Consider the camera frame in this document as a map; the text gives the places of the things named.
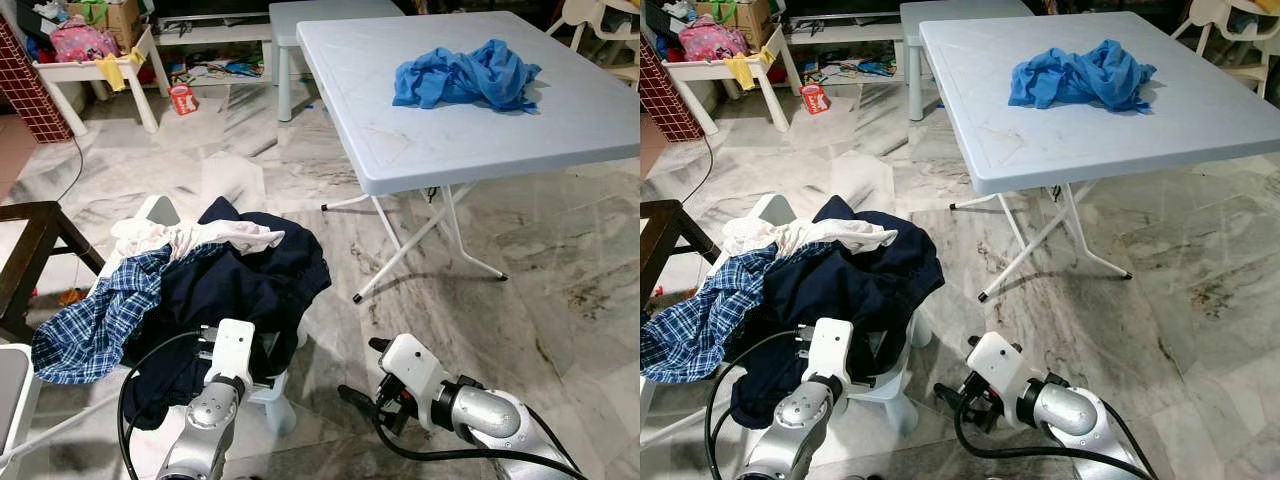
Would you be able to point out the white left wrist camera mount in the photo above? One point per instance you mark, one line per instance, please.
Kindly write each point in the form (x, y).
(233, 350)
(832, 350)

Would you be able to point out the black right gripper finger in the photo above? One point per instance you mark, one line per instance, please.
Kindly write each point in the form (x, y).
(952, 396)
(360, 398)
(966, 344)
(380, 344)

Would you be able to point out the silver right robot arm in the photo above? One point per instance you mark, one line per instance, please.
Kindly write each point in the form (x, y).
(1075, 410)
(490, 415)

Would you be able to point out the dark wooden chair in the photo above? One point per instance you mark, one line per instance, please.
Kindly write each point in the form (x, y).
(665, 230)
(40, 230)

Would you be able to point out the brown cardboard box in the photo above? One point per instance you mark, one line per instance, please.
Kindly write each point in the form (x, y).
(120, 18)
(750, 18)

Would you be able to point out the light blue folding table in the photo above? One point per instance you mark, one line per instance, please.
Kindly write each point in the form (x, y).
(480, 140)
(1100, 140)

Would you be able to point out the white low table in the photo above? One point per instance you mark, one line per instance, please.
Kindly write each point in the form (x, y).
(720, 70)
(95, 70)

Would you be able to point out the small red box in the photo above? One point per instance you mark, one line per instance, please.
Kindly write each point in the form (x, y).
(182, 100)
(813, 100)

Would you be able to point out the blue white plaid shirt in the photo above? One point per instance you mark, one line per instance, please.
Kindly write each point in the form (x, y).
(90, 320)
(700, 320)

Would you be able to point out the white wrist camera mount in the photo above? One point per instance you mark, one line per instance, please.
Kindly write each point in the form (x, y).
(233, 350)
(998, 368)
(832, 350)
(412, 368)

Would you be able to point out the pink patterned bag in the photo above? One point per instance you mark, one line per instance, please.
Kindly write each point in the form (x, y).
(85, 42)
(712, 42)

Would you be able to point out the white crumpled garment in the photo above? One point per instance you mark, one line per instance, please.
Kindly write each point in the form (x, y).
(200, 237)
(810, 237)

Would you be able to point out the white television stand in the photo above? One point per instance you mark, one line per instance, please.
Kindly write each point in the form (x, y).
(845, 30)
(215, 30)

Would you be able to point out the red grid panel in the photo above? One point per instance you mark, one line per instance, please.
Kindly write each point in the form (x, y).
(30, 90)
(665, 100)

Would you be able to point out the small grey table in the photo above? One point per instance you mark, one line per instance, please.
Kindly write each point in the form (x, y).
(945, 8)
(330, 15)

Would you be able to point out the bright blue shirt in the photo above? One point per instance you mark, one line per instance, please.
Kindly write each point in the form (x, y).
(1080, 78)
(465, 78)

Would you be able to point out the yellow cloth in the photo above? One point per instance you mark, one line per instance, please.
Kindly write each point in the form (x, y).
(120, 72)
(745, 72)

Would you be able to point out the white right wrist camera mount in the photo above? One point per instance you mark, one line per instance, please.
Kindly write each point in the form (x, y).
(998, 368)
(412, 368)

